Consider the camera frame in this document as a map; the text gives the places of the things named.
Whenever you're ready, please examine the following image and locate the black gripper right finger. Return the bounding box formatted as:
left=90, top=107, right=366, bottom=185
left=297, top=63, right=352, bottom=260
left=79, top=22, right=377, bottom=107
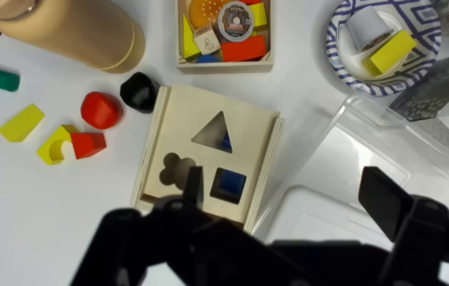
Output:
left=358, top=166, right=449, bottom=286

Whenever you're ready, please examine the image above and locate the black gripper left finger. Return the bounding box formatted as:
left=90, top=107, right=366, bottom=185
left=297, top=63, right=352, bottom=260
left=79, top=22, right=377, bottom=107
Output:
left=70, top=166, right=265, bottom=286

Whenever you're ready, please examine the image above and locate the wooden shape sorting box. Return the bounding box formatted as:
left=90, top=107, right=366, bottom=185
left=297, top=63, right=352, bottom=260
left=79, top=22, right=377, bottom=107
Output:
left=132, top=85, right=284, bottom=231

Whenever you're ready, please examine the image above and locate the red small block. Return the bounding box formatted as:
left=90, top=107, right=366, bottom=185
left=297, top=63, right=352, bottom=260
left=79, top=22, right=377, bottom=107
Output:
left=71, top=131, right=106, bottom=158

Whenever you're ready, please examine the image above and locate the red rounded block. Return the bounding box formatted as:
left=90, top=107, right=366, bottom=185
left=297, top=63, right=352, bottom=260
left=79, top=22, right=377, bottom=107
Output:
left=79, top=91, right=124, bottom=130

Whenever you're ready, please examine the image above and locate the yellow arch block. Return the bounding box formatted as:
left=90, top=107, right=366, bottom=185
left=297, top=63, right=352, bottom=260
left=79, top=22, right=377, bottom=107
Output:
left=36, top=123, right=78, bottom=165

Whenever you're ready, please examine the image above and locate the dark blue octagon block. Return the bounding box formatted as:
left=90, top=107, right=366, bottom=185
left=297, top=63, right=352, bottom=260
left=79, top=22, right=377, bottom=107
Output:
left=119, top=71, right=160, bottom=112

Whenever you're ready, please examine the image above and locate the yellow block on plate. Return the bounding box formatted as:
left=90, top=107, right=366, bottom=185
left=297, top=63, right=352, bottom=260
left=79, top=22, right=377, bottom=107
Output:
left=363, top=30, right=417, bottom=76

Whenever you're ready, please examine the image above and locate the yellow wedge block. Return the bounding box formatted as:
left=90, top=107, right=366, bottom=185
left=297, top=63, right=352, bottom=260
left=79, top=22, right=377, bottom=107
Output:
left=0, top=103, right=44, bottom=142

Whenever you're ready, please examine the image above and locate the clear plastic storage bin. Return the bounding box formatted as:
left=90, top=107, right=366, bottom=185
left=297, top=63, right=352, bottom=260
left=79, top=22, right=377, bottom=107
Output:
left=249, top=93, right=449, bottom=286

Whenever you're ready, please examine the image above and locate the wooden tray of blocks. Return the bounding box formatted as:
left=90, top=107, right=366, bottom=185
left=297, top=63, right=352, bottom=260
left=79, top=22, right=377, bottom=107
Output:
left=174, top=0, right=274, bottom=72

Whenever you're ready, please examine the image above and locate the white cup on plate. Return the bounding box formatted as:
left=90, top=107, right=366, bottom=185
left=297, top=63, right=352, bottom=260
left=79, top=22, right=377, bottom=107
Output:
left=346, top=6, right=393, bottom=50

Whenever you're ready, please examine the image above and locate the blue patterned paper plate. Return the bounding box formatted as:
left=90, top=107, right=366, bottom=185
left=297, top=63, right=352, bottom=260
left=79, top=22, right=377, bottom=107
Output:
left=325, top=0, right=441, bottom=96

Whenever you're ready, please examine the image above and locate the beige water bottle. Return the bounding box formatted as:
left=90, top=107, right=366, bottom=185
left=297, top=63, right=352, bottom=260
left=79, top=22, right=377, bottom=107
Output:
left=0, top=0, right=146, bottom=72

